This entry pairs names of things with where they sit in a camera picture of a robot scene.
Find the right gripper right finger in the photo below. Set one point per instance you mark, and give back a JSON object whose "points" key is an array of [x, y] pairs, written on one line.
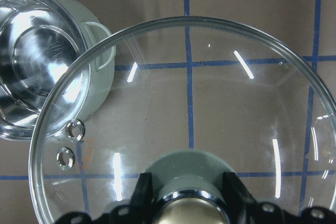
{"points": [[242, 207]]}

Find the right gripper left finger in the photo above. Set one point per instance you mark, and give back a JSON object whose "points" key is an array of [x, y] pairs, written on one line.
{"points": [[136, 211]]}

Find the glass pot lid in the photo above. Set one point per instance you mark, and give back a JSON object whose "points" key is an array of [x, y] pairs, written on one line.
{"points": [[185, 99]]}

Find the pale green electric pot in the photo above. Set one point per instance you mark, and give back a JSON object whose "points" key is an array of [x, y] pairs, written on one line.
{"points": [[40, 39]]}

